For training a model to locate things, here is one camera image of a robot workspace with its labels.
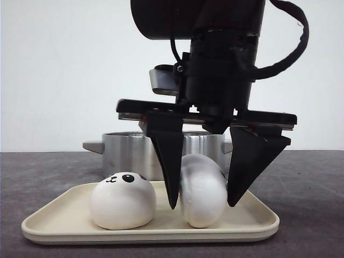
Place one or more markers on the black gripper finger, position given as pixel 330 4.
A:
pixel 254 149
pixel 165 132

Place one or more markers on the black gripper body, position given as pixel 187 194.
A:
pixel 214 86

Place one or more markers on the panda bun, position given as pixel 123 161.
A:
pixel 203 191
pixel 123 201

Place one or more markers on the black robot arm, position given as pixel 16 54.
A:
pixel 172 20

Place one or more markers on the stainless steel steamer pot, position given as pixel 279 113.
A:
pixel 134 152

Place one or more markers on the cream rectangular plastic tray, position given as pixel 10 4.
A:
pixel 66 221

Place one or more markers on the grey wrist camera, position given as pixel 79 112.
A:
pixel 163 80

